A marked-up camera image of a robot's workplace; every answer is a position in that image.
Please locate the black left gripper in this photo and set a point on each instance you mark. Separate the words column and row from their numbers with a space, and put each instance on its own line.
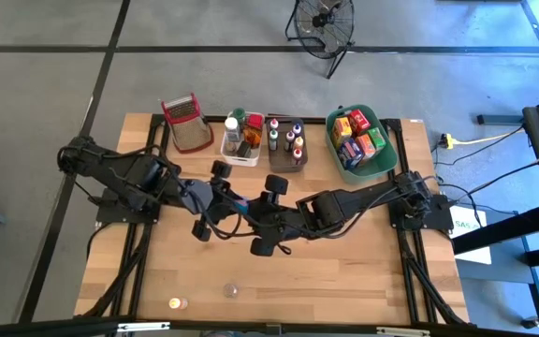
column 204, row 199

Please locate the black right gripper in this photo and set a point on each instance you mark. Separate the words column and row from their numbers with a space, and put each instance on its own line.
column 283, row 222

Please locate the red-capped food colouring bottle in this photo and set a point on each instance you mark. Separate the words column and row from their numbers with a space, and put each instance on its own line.
column 297, row 153

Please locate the Mini Wheats cereal box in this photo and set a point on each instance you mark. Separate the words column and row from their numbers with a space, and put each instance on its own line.
column 253, row 138

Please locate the green-capped food colouring bottle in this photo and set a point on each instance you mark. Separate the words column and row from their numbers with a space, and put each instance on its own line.
column 273, row 138

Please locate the purple-capped food colouring bottle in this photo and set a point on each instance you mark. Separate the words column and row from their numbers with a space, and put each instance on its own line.
column 289, row 138

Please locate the yellow food colouring bottle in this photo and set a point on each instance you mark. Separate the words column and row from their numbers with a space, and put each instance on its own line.
column 299, row 142

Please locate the pink-capped food colouring bottle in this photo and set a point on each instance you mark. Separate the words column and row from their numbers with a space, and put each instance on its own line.
column 274, row 124

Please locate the green-lid spice jar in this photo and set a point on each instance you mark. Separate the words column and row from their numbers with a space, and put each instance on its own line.
column 239, row 113

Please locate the yellow Corn Pops box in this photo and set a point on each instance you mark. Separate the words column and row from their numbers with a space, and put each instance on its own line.
column 342, row 131

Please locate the red cereal box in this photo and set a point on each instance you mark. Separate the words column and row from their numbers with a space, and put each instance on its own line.
column 359, row 121

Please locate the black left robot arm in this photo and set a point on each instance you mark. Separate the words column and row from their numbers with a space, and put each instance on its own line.
column 110, row 164

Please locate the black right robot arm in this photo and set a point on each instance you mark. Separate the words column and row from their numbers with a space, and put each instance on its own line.
column 344, row 206

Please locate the white plastic bin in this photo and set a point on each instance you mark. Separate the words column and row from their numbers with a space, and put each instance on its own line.
column 246, row 161

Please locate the grey translucent plastic bin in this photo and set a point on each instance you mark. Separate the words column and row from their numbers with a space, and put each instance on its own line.
column 283, row 161

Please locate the small clear glass jar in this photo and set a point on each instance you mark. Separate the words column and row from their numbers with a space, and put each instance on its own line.
column 230, row 290

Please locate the red metal box grater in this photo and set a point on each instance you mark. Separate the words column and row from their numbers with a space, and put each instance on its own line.
column 189, row 128

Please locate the green plastic bin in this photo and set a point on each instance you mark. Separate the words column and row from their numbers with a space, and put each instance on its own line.
column 368, row 173

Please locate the small orange-lid jar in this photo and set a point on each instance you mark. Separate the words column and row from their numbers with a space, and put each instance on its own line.
column 176, row 303

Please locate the yellow power plug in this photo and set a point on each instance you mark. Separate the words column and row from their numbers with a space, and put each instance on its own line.
column 446, row 141

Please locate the black floor fan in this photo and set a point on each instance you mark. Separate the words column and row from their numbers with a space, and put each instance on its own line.
column 322, row 21

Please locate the white paper sheet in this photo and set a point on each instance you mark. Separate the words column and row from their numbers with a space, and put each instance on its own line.
column 473, row 243

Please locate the silver metal bracket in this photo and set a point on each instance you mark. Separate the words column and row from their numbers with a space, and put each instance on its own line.
column 143, row 326
column 403, row 331

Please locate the black aluminium table frame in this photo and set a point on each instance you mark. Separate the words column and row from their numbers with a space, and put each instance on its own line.
column 398, row 140

